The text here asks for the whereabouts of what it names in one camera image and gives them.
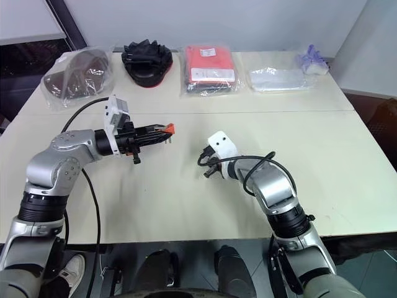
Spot dark rounded shape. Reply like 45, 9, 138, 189
136, 250, 181, 291

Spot purple gloves on white box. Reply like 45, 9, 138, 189
294, 44, 330, 76

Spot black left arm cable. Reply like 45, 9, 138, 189
60, 97, 110, 263

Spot black strap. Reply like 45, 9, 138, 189
269, 237, 305, 296

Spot red package in plastic bag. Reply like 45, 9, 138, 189
179, 44, 246, 99

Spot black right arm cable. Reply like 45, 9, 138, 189
197, 151, 277, 196

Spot white sneaker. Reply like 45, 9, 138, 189
60, 254, 86, 289

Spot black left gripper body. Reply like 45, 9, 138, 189
115, 120, 146, 166

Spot clear flat plastic bag package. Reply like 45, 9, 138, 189
248, 66, 314, 94

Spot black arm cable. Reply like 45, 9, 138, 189
197, 151, 277, 196
60, 97, 110, 263

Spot white board panel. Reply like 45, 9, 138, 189
0, 0, 68, 42

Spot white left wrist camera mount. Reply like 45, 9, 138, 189
102, 94, 131, 156

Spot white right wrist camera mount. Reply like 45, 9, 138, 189
207, 130, 240, 163

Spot orange hex key holder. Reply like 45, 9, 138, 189
158, 123, 177, 145

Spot brown pad in plastic bag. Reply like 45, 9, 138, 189
40, 46, 116, 112

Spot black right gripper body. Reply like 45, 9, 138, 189
200, 145, 219, 163

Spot dark frame post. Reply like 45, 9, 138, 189
43, 0, 87, 52

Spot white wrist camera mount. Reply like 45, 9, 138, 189
207, 130, 240, 163
102, 94, 131, 156

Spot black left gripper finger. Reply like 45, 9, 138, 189
135, 123, 170, 133
136, 133, 170, 146

